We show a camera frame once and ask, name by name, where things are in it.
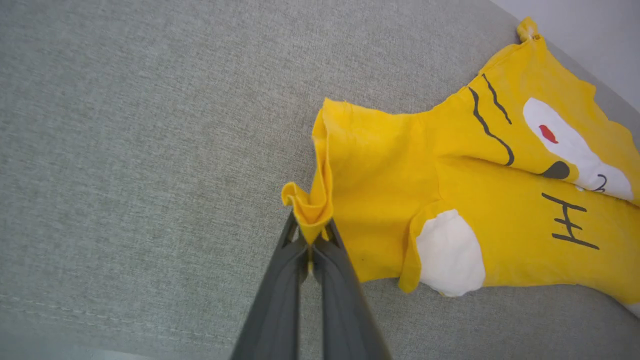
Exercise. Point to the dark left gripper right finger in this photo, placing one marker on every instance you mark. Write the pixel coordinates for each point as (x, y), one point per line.
(345, 310)

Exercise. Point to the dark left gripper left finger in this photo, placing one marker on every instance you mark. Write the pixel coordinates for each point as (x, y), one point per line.
(275, 310)

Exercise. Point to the yellow cartoon print shirt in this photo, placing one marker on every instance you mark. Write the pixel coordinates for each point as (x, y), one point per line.
(400, 175)

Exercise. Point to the grey fabric sofa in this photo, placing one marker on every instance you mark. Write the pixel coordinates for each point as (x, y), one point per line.
(150, 175)

